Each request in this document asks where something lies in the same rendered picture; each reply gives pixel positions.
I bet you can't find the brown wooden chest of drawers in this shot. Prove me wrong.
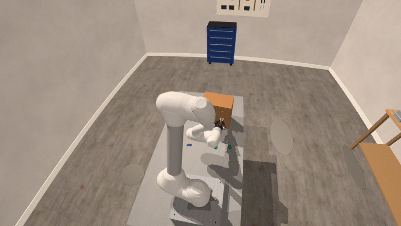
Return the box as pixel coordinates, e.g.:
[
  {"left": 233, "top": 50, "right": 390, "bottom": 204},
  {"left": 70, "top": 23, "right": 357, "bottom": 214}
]
[{"left": 203, "top": 92, "right": 234, "bottom": 119}]

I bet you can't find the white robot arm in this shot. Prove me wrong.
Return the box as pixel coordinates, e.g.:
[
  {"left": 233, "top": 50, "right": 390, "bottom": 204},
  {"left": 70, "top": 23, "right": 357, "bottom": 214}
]
[{"left": 156, "top": 92, "right": 222, "bottom": 211}]

